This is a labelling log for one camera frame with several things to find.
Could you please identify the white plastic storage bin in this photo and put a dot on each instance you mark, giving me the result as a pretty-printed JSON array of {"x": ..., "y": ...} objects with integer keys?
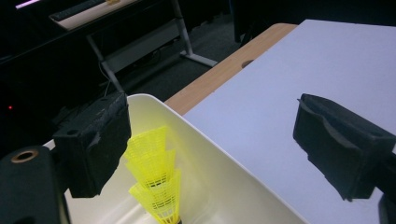
[{"x": 218, "y": 186}]

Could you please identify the black keyboard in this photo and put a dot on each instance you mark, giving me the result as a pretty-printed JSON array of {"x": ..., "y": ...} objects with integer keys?
[{"x": 74, "y": 11}]

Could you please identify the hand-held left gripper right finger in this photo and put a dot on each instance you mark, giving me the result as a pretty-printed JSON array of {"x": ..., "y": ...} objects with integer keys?
[{"x": 339, "y": 149}]

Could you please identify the grey metal frame desk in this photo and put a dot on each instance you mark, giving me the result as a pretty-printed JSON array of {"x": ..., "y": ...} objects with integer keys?
[{"x": 186, "y": 40}]

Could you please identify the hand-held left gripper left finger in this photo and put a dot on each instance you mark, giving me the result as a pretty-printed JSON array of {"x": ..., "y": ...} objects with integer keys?
[{"x": 90, "y": 146}]

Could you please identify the white table cover sheet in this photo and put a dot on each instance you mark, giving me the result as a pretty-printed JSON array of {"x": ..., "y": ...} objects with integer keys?
[{"x": 295, "y": 62}]

